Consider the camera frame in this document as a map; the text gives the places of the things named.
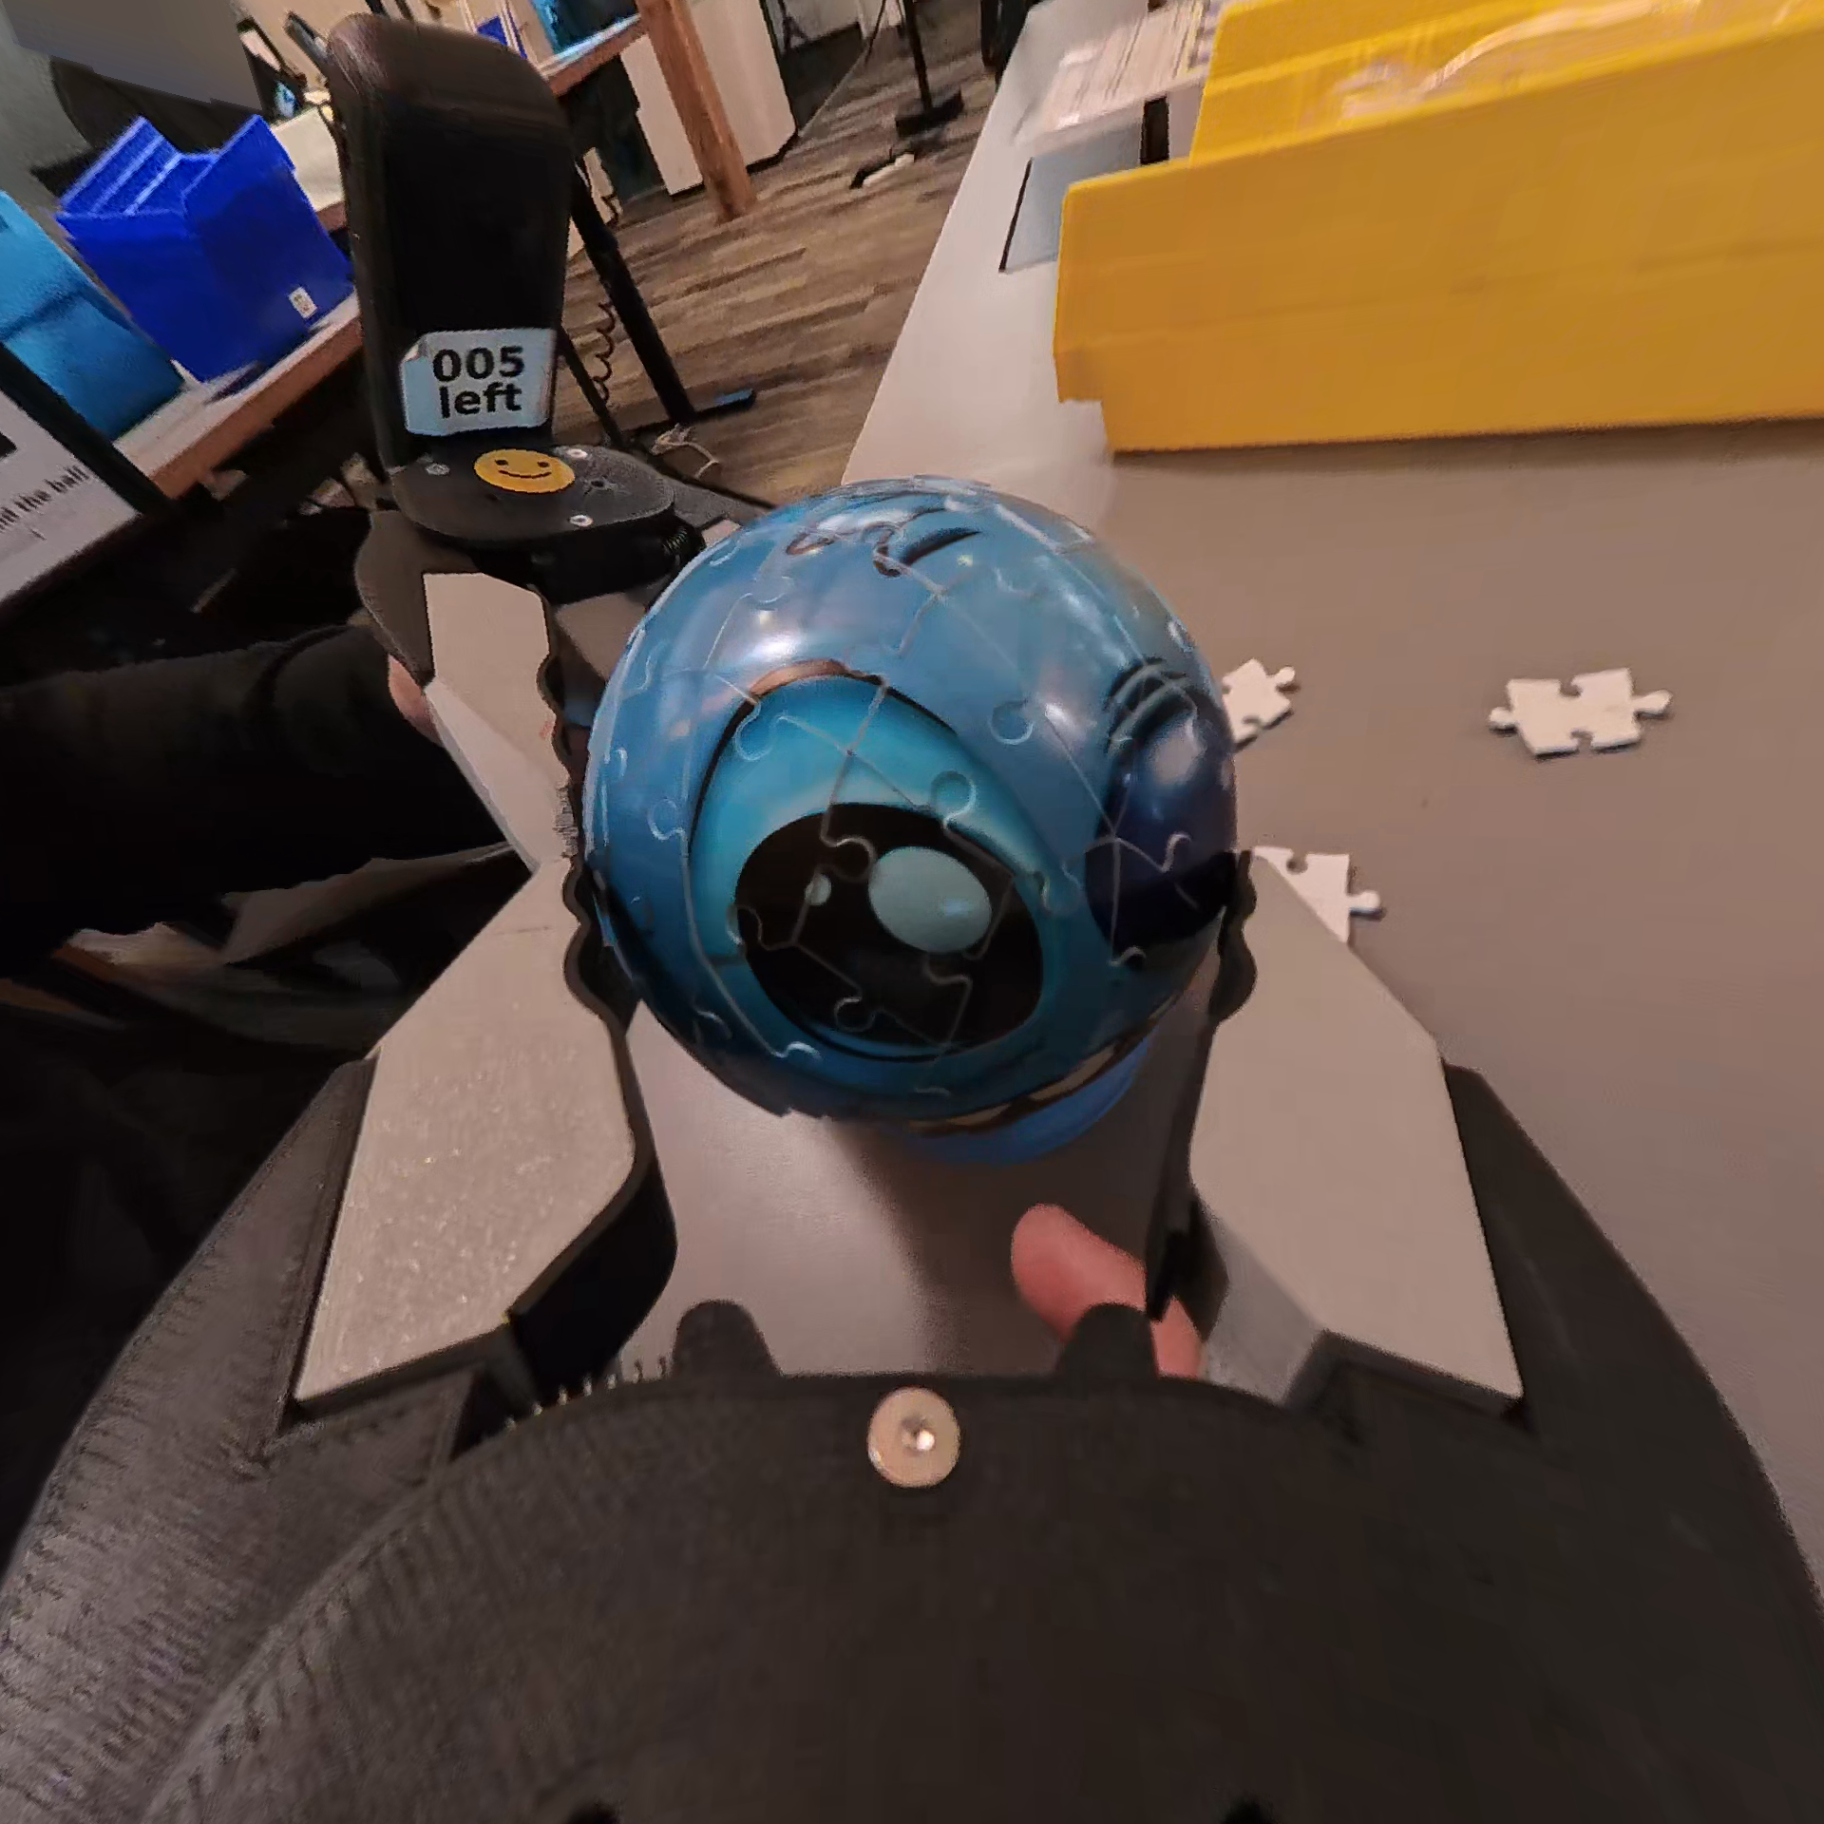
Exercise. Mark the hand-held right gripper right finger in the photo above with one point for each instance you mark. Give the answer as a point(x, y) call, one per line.
point(1354, 1169)

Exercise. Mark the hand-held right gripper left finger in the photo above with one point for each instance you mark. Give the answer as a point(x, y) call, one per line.
point(470, 1169)

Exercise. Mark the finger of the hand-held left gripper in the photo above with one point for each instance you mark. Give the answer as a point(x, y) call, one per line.
point(491, 684)
point(724, 532)

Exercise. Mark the blue puzzle ball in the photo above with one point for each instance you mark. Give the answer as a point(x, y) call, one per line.
point(884, 684)

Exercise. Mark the white puzzle piece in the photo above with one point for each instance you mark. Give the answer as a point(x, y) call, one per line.
point(1253, 698)
point(1576, 711)
point(1318, 890)

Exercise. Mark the blue ball stand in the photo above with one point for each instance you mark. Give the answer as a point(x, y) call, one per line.
point(1025, 1134)

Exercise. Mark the person's left forearm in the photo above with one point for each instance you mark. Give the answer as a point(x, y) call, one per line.
point(213, 798)

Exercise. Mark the person's left hand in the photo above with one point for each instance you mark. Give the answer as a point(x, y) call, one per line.
point(414, 701)

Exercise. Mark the person's right hand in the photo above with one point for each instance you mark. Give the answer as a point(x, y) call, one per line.
point(1068, 1262)

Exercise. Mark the black tripod stand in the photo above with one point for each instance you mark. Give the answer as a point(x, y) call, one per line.
point(641, 314)

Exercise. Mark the blue plastic bin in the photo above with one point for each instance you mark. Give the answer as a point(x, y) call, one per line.
point(213, 241)

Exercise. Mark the wooden edged desk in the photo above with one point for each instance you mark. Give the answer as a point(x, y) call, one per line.
point(242, 412)

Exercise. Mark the white cabinet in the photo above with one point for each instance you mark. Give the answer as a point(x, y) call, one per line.
point(762, 73)

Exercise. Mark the white power strip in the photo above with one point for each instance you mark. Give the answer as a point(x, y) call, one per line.
point(881, 167)

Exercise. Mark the printed instruction sheet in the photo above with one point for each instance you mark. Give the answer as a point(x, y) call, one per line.
point(57, 497)

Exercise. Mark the yellow plastic bin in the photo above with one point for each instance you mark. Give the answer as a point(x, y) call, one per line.
point(1425, 256)

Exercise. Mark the wooden post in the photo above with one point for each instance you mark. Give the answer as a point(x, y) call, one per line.
point(697, 100)

